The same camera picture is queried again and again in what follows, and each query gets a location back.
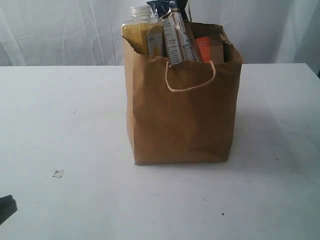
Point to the brown pouch with orange label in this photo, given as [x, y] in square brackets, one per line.
[211, 48]

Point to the small clear plastic scrap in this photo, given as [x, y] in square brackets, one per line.
[58, 174]

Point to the yellow millet plastic bottle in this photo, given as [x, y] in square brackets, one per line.
[144, 32]

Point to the white backdrop curtain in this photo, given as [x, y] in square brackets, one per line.
[88, 32]

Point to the noodle packet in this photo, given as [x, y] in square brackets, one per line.
[179, 39]

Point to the brown paper shopping bag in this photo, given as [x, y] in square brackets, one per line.
[185, 112]

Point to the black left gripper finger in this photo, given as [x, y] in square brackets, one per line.
[8, 207]

